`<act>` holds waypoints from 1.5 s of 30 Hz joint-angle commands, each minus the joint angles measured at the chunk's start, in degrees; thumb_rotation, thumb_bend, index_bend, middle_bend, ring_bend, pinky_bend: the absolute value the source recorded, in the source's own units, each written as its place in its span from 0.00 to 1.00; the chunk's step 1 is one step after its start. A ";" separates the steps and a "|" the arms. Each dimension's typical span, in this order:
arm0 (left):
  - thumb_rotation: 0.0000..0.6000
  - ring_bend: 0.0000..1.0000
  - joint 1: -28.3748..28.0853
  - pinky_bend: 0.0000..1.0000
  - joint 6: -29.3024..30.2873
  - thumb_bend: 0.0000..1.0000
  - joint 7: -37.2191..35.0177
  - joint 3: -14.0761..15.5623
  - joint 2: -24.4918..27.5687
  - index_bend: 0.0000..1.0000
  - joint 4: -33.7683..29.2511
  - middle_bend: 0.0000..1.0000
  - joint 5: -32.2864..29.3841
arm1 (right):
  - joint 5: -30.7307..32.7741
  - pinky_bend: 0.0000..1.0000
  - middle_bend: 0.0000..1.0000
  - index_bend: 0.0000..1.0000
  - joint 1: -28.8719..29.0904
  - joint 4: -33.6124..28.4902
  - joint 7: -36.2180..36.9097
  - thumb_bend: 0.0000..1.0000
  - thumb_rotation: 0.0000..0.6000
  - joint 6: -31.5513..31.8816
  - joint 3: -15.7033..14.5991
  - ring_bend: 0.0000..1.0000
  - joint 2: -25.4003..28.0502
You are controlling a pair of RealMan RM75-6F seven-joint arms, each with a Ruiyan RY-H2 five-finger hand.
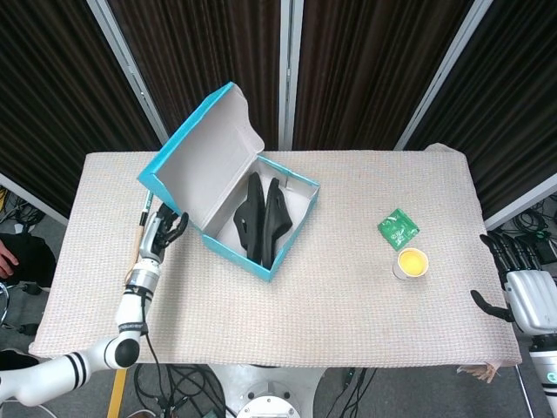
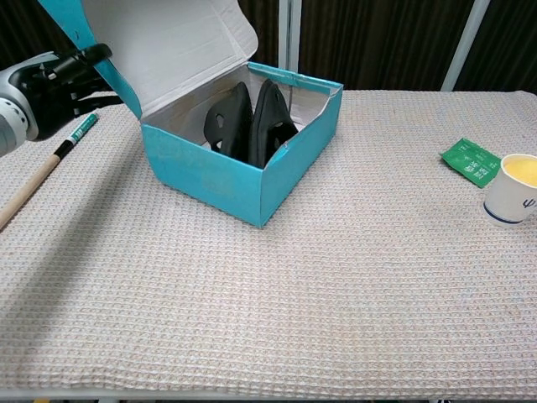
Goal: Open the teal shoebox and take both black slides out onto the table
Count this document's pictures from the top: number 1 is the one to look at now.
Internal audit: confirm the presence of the beige woven tablecloth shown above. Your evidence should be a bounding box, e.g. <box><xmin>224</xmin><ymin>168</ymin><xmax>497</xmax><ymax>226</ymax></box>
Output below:
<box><xmin>29</xmin><ymin>143</ymin><xmax>523</xmax><ymax>367</ymax></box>

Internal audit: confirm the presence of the person black trouser leg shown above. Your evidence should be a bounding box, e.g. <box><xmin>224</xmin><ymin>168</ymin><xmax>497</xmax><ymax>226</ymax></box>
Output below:
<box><xmin>0</xmin><ymin>233</ymin><xmax>57</xmax><ymax>288</ymax></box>

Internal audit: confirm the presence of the black slipper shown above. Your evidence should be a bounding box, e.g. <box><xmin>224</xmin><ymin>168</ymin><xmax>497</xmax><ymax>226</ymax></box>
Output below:
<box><xmin>259</xmin><ymin>177</ymin><xmax>293</xmax><ymax>269</ymax></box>
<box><xmin>232</xmin><ymin>172</ymin><xmax>266</xmax><ymax>262</ymax></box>

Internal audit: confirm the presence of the person hand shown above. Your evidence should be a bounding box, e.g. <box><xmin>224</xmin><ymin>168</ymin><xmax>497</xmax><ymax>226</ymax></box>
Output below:
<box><xmin>0</xmin><ymin>250</ymin><xmax>21</xmax><ymax>280</ymax></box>

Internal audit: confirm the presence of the black floor cable bundle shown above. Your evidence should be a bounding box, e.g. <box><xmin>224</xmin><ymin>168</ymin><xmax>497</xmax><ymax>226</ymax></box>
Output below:
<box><xmin>132</xmin><ymin>363</ymin><xmax>230</xmax><ymax>418</ymax></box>
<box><xmin>0</xmin><ymin>186</ymin><xmax>49</xmax><ymax>236</ymax></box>
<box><xmin>500</xmin><ymin>202</ymin><xmax>557</xmax><ymax>245</ymax></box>

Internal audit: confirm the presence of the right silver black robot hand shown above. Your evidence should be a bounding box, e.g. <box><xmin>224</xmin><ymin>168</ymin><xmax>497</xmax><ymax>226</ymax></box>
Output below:
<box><xmin>470</xmin><ymin>233</ymin><xmax>557</xmax><ymax>336</ymax></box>

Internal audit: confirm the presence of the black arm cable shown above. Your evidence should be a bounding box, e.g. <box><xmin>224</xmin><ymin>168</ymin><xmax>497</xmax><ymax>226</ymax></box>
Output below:
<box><xmin>137</xmin><ymin>291</ymin><xmax>160</xmax><ymax>365</ymax></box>

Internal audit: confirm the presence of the turquoise shoe box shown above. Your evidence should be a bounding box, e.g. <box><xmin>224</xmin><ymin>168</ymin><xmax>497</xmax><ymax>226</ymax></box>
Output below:
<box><xmin>138</xmin><ymin>81</ymin><xmax>322</xmax><ymax>283</ymax></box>

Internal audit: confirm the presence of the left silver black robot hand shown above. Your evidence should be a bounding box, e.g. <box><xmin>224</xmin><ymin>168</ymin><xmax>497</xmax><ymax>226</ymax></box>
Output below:
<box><xmin>138</xmin><ymin>204</ymin><xmax>191</xmax><ymax>262</ymax></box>

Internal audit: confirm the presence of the wooden shoehorn green handle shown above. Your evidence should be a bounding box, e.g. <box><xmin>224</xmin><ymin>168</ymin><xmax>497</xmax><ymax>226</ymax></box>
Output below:
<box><xmin>124</xmin><ymin>190</ymin><xmax>155</xmax><ymax>284</ymax></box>

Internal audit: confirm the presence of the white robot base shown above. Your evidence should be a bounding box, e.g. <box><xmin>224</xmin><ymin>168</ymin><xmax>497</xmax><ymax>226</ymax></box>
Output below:
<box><xmin>208</xmin><ymin>363</ymin><xmax>332</xmax><ymax>418</ymax></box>

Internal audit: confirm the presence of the grey metal partition post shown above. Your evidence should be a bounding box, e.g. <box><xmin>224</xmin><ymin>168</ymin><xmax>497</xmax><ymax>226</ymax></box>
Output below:
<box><xmin>85</xmin><ymin>0</ymin><xmax>176</xmax><ymax>152</ymax></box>
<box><xmin>393</xmin><ymin>0</ymin><xmax>495</xmax><ymax>152</ymax></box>
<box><xmin>278</xmin><ymin>0</ymin><xmax>305</xmax><ymax>152</ymax></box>
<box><xmin>0</xmin><ymin>172</ymin><xmax>70</xmax><ymax>226</ymax></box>
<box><xmin>482</xmin><ymin>172</ymin><xmax>557</xmax><ymax>232</ymax></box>

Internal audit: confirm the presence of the paper cup yellow liquid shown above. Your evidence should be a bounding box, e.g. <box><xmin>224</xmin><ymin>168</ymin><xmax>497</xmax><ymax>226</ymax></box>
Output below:
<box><xmin>393</xmin><ymin>246</ymin><xmax>430</xmax><ymax>282</ymax></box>

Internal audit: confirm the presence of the dark ribbed partition panel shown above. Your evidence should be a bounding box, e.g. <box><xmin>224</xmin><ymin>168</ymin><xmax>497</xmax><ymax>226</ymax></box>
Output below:
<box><xmin>111</xmin><ymin>0</ymin><xmax>282</xmax><ymax>152</ymax></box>
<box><xmin>406</xmin><ymin>0</ymin><xmax>557</xmax><ymax>219</ymax></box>
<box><xmin>0</xmin><ymin>0</ymin><xmax>164</xmax><ymax>219</ymax></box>
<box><xmin>293</xmin><ymin>0</ymin><xmax>478</xmax><ymax>152</ymax></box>

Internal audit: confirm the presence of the green sachet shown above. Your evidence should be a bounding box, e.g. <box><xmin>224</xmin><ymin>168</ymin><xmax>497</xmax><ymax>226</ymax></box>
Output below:
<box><xmin>377</xmin><ymin>207</ymin><xmax>422</xmax><ymax>253</ymax></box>

